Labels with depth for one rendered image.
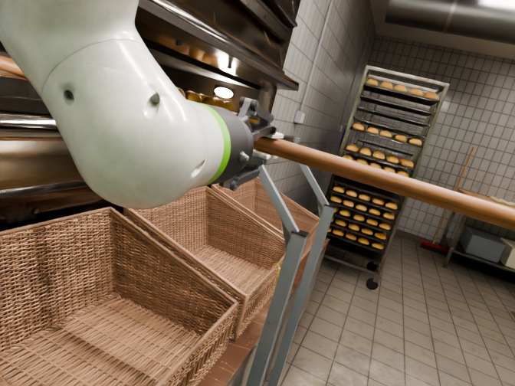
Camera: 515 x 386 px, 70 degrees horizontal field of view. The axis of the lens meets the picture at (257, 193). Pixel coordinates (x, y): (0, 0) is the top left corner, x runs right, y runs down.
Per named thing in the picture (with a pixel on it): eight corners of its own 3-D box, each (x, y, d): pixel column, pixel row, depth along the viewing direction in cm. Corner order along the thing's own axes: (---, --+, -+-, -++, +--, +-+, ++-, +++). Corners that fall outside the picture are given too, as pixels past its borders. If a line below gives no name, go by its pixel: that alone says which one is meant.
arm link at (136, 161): (87, 246, 28) (187, 166, 25) (8, 114, 29) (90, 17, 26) (183, 214, 41) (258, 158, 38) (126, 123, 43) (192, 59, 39)
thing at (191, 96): (93, 76, 187) (95, 65, 186) (152, 89, 232) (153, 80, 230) (195, 106, 169) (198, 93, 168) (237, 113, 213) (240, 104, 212)
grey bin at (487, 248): (464, 253, 441) (472, 233, 435) (458, 242, 487) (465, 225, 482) (498, 263, 430) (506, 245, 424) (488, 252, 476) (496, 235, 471)
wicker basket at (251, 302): (105, 281, 121) (119, 202, 115) (191, 240, 174) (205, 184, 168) (236, 345, 107) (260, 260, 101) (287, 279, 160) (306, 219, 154)
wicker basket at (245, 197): (195, 238, 177) (208, 183, 171) (241, 217, 229) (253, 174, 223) (290, 276, 162) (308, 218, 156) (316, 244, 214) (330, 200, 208)
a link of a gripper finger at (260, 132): (223, 138, 51) (224, 128, 51) (254, 128, 61) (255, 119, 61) (247, 145, 50) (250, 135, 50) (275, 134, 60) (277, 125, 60)
